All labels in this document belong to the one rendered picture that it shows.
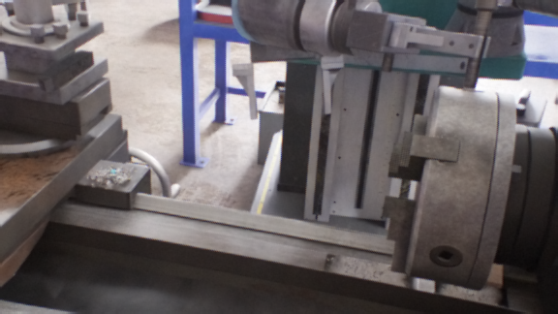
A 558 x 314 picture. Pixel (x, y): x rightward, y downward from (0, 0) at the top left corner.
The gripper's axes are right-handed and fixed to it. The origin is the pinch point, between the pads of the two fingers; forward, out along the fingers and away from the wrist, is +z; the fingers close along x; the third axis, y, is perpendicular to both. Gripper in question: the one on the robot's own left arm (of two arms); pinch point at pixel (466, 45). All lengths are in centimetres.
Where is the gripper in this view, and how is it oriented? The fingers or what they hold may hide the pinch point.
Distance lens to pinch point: 89.3
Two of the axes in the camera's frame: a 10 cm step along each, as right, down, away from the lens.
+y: -1.6, 9.6, 2.3
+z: 8.3, 2.6, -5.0
